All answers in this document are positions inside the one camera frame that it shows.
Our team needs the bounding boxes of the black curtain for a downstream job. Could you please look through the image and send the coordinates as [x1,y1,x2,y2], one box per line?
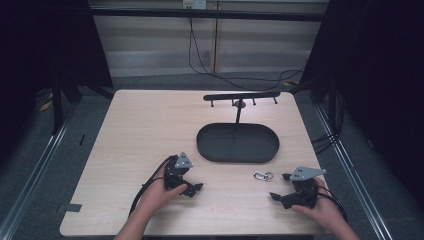
[0,0,115,168]
[299,0,424,211]

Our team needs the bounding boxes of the white wall socket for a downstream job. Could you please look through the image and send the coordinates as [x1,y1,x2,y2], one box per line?
[182,0,208,11]

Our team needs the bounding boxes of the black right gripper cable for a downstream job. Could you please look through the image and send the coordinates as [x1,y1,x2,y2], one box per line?
[316,184,350,224]

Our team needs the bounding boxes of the silver floor rail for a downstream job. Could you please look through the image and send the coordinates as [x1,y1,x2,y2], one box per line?
[312,102,395,240]
[0,102,81,240]

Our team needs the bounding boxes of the silver carabiner key ring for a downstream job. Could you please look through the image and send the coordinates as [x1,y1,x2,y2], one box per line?
[252,170,275,183]

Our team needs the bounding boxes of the black hook stand with tray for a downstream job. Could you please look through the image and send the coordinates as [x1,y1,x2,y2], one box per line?
[195,91,282,165]

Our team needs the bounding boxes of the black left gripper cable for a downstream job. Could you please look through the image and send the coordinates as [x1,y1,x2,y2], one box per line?
[128,155,178,218]

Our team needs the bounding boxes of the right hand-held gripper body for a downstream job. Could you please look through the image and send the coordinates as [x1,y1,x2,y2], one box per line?
[280,166,328,210]

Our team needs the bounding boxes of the black metal stand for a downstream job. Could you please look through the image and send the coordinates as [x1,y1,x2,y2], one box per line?
[49,70,84,136]

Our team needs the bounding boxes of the black horizontal frame bar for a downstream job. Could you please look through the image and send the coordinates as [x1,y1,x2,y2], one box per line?
[89,7,327,23]

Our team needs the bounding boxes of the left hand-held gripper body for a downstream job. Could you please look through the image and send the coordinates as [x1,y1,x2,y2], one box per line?
[164,151,195,192]

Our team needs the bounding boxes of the black floor cable bundle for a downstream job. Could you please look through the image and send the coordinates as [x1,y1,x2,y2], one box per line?
[310,87,346,156]

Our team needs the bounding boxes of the grey tape patch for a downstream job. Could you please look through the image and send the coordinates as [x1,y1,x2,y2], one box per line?
[55,202,83,215]

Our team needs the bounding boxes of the yellow floor marker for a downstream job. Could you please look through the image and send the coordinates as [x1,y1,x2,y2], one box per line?
[38,99,54,113]

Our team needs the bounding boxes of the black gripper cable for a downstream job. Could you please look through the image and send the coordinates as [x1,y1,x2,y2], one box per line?
[128,155,178,218]
[316,184,350,224]

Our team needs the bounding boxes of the person's right hand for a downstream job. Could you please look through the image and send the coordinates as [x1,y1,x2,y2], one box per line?
[291,176,338,232]

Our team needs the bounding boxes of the person's left hand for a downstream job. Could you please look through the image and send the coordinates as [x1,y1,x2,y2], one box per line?
[137,162,189,219]

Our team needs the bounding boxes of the black wall cable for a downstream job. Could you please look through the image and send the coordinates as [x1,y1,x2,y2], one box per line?
[187,16,307,92]

